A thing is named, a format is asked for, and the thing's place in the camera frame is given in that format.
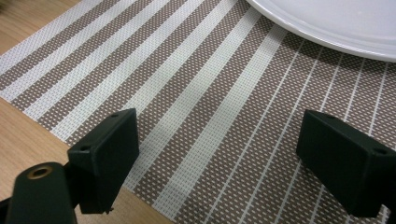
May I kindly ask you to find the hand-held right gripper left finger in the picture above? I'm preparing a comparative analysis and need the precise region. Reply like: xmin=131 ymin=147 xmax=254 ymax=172
xmin=66 ymin=107 xmax=140 ymax=216

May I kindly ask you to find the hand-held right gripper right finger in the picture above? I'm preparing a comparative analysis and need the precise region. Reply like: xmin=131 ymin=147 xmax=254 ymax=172
xmin=295 ymin=109 xmax=396 ymax=218

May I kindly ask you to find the brown white striped woven placemat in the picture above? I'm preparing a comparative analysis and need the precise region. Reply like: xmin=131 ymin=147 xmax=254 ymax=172
xmin=0 ymin=0 xmax=396 ymax=224

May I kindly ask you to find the white plate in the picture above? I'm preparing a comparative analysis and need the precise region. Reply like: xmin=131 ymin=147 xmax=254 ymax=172
xmin=246 ymin=0 xmax=396 ymax=63

